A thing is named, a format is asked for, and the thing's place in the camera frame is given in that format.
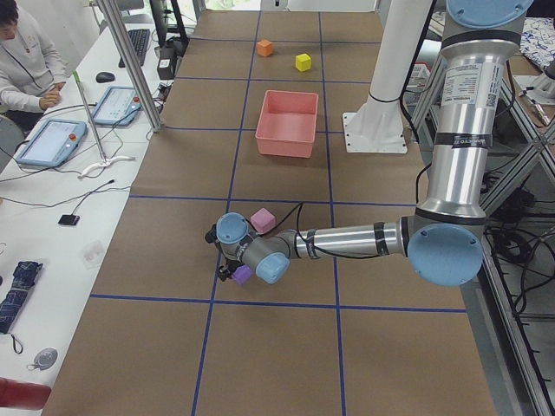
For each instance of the pink plastic bin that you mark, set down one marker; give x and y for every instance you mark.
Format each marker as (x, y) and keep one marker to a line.
(287, 124)

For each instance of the orange foam block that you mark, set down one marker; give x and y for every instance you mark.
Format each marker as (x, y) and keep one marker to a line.
(264, 48)

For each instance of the red object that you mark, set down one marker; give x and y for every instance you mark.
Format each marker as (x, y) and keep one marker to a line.
(23, 395)

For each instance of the small black device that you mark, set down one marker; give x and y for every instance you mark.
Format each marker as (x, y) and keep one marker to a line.
(69, 220)

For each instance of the near blue teach pendant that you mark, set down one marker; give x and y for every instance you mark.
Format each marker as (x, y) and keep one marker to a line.
(53, 143)

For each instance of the purple foam block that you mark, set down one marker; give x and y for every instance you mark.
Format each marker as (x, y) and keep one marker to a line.
(242, 274)

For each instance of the aluminium frame post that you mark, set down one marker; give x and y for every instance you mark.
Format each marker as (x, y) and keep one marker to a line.
(112, 15)

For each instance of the black keyboard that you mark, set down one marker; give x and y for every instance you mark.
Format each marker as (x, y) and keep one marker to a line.
(140, 39)

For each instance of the seated person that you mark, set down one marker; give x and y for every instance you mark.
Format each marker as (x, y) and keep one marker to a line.
(33, 73)

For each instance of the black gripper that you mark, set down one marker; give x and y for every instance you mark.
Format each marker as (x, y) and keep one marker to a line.
(227, 269)

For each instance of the blue teach pendant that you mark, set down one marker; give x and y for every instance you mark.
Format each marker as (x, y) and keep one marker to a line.
(53, 143)
(117, 107)

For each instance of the thin rod stand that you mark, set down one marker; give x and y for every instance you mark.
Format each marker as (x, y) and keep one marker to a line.
(105, 160)

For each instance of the black cardboard box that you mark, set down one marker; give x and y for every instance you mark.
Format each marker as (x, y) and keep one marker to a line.
(170, 56)

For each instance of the white camera mast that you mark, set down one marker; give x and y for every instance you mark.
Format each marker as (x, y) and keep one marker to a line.
(377, 126)

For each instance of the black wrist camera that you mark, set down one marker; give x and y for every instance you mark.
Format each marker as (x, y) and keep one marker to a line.
(211, 235)

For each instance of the grey round tag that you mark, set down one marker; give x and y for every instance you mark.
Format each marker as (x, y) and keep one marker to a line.
(44, 359)

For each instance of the pink foam block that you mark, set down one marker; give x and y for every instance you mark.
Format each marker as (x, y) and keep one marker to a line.
(263, 221)

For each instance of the yellow foam block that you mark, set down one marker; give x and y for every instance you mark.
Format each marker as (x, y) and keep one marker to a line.
(303, 62)

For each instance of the folded blue umbrella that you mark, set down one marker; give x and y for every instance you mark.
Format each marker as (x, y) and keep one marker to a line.
(24, 279)

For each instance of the black computer mouse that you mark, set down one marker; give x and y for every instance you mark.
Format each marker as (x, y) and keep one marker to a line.
(104, 77)

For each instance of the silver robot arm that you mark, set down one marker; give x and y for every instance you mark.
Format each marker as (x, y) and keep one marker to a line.
(442, 238)

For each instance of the far blue teach pendant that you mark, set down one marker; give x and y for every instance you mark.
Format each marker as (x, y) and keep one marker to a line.
(117, 107)

